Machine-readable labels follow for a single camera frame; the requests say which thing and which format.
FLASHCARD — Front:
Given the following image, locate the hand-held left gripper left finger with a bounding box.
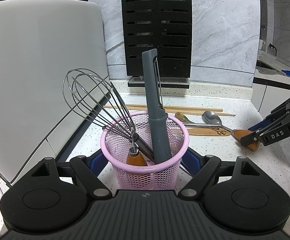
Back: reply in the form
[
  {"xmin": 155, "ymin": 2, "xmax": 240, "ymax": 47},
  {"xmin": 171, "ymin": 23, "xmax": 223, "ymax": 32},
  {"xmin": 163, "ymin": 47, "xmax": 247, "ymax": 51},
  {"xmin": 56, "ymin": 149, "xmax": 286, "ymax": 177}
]
[{"xmin": 27, "ymin": 151, "xmax": 112, "ymax": 197}]

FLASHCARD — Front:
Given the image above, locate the white cabinet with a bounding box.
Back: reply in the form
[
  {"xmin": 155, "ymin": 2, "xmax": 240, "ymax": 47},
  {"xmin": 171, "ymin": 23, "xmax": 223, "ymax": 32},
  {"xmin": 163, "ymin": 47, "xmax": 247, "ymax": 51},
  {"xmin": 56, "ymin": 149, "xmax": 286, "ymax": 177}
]
[{"xmin": 250, "ymin": 78, "xmax": 290, "ymax": 123}]

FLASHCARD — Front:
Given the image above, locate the white countertop appliance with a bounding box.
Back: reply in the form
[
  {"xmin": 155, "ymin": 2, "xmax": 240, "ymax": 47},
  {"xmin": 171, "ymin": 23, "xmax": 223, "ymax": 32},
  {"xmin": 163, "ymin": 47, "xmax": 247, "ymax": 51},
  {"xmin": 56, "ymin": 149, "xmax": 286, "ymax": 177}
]
[{"xmin": 0, "ymin": 0, "xmax": 110, "ymax": 185}]

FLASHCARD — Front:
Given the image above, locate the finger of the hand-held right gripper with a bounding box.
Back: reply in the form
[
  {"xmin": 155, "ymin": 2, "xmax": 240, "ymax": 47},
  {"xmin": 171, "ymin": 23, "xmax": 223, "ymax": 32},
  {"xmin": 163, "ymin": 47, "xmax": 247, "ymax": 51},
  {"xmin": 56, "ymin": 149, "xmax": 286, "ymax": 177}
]
[
  {"xmin": 240, "ymin": 120, "xmax": 289, "ymax": 147},
  {"xmin": 248, "ymin": 91, "xmax": 290, "ymax": 132}
]

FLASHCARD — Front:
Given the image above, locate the golden spoon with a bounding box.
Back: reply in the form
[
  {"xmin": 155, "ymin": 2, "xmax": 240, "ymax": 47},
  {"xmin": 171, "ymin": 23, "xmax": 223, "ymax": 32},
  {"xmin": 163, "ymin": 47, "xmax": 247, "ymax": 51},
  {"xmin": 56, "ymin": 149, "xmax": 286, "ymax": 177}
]
[{"xmin": 175, "ymin": 112, "xmax": 232, "ymax": 135}]

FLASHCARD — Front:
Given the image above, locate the wooden-handled steel spoon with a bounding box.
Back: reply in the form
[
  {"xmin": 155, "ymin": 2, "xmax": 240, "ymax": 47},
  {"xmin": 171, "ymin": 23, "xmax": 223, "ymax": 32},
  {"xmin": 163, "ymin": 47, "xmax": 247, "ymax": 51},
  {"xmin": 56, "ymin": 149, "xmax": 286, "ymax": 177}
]
[{"xmin": 202, "ymin": 110, "xmax": 261, "ymax": 151}]

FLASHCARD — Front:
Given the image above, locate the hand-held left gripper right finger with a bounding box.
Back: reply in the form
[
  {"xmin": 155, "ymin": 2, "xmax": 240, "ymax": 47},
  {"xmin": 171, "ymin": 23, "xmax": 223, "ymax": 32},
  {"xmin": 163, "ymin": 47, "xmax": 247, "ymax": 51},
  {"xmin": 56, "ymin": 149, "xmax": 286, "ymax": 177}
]
[{"xmin": 178, "ymin": 149, "xmax": 263, "ymax": 197}]

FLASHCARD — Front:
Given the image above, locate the grey drain mat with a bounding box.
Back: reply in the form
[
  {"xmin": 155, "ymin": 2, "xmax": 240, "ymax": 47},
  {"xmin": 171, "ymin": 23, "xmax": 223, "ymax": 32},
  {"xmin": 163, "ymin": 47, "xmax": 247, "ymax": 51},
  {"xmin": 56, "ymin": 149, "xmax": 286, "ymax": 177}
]
[{"xmin": 256, "ymin": 66, "xmax": 285, "ymax": 76}]

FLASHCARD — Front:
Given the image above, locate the grey peeler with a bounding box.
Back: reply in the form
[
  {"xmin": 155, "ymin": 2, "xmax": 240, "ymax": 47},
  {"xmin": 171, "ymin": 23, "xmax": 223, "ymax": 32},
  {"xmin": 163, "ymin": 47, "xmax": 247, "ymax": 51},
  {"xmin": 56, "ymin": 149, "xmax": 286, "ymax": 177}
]
[{"xmin": 142, "ymin": 48, "xmax": 172, "ymax": 165}]

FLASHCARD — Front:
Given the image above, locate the pink mesh utensil holder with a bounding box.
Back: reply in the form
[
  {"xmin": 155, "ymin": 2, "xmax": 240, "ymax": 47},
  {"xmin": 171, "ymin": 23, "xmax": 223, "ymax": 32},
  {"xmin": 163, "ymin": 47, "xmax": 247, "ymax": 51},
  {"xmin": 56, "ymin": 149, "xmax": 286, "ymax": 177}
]
[{"xmin": 100, "ymin": 111, "xmax": 191, "ymax": 191}]

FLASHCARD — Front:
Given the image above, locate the black knife block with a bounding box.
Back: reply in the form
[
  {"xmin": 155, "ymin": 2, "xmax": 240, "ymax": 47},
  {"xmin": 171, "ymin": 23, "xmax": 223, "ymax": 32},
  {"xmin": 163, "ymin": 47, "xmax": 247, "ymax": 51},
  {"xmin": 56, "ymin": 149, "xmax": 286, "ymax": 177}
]
[{"xmin": 120, "ymin": 0, "xmax": 193, "ymax": 77}]

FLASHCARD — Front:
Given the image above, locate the grey knife block tray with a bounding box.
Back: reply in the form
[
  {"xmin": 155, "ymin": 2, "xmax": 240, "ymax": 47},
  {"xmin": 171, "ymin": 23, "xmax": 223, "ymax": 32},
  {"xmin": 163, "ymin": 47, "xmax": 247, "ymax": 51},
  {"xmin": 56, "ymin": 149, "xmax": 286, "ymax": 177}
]
[{"xmin": 128, "ymin": 75, "xmax": 190, "ymax": 89}]

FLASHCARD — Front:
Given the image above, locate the flat wooden spatula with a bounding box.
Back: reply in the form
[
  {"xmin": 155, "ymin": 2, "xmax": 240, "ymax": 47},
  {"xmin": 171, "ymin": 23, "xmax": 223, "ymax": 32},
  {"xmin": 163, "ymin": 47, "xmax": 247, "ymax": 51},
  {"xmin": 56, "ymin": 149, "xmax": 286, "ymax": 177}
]
[{"xmin": 186, "ymin": 127, "xmax": 232, "ymax": 137}]

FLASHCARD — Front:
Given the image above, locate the steel wire whisk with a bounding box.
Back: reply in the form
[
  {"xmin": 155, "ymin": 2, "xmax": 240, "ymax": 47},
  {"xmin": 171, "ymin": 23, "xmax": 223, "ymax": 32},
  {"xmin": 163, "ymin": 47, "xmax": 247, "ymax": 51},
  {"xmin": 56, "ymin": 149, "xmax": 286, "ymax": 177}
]
[{"xmin": 62, "ymin": 68, "xmax": 156, "ymax": 162}]

